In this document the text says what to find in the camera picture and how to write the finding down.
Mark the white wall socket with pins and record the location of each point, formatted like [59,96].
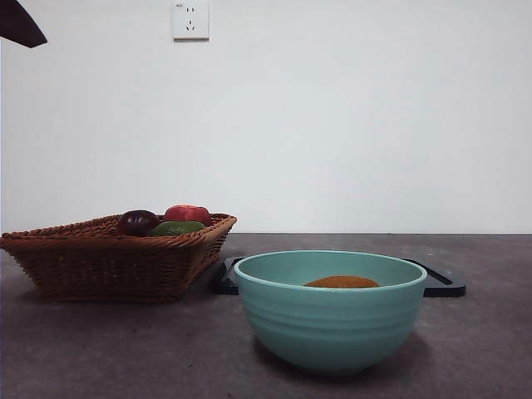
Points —
[191,21]

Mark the brown wicker basket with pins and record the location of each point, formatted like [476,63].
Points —
[108,266]

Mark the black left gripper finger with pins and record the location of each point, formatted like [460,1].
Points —
[18,25]

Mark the red apple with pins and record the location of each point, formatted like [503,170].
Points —
[187,214]

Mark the brown kiwi fruit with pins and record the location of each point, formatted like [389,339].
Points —
[341,282]

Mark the dark rectangular tray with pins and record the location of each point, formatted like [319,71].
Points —
[444,289]

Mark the teal ribbed bowl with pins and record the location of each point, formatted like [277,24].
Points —
[332,324]

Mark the green avocado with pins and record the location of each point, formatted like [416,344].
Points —
[176,228]

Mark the dark purple plum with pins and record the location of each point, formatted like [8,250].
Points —
[137,222]

